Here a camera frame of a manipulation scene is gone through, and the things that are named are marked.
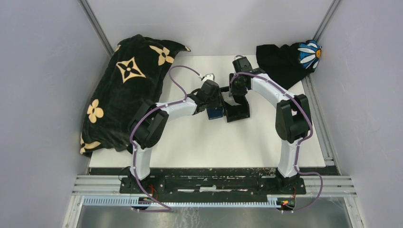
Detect blue leather card holder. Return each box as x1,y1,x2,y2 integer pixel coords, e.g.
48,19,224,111
206,106,223,120

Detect black card tray stand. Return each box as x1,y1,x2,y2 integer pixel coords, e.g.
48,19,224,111
220,86,250,123

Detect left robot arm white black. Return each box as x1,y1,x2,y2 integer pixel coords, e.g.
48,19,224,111
129,79,221,193

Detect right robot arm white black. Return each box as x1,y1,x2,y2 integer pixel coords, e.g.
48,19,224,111
229,55,313,194

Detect stack of credit cards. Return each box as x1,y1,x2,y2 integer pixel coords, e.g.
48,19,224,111
221,91,239,106

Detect black cloth with blue flower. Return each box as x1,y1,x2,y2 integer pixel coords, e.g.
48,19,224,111
256,40,322,90

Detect black blanket with beige flowers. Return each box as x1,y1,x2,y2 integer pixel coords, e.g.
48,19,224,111
80,34,190,154

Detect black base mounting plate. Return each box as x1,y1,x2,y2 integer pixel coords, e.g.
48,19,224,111
119,176,307,203

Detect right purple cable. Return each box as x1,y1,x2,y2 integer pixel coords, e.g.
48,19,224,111
230,55,324,213

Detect purple cable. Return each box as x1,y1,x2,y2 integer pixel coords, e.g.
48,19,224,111
129,65,205,213
230,55,324,213

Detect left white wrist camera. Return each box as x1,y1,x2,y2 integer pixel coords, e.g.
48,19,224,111
199,73,215,82

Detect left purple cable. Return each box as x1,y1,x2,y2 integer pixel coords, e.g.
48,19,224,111
129,65,205,213

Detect aluminium frame rails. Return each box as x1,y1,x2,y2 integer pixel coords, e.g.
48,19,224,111
62,152,362,228

